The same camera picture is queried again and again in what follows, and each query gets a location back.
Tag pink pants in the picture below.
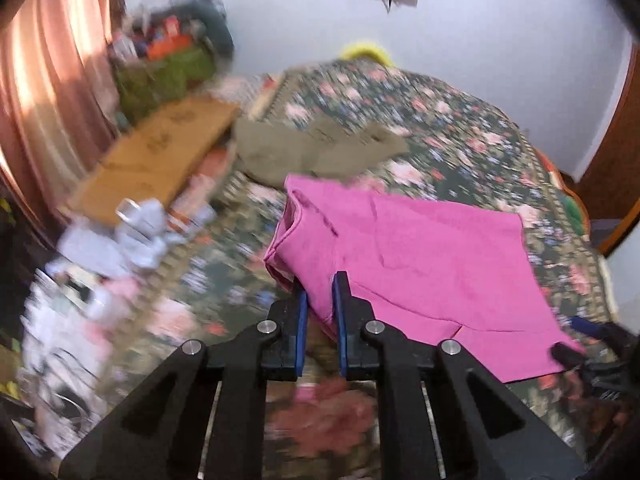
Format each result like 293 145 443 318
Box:
263 174 586 384

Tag yellow pillow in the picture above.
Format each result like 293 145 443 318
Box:
340 41 397 67

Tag olive green pants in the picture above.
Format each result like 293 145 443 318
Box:
234 117 412 187

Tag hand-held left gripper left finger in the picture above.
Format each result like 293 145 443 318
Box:
57 290 309 480

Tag striped cloth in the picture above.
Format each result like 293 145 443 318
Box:
214 74 273 107

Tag brown cardboard box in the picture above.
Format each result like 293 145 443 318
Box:
69 97 242 227

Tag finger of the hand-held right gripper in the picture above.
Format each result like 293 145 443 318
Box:
570 316 632 352
550 342 588 370

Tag pink curtain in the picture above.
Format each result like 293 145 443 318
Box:
0 0 137 223

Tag orange blanket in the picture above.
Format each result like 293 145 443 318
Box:
539 154 587 233

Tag floral bedspread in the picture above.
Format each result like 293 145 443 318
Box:
15 57 622 480

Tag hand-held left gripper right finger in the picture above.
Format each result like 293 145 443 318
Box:
332 271 587 480

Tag pile of clutter on shelf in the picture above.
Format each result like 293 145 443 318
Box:
114 47 217 122

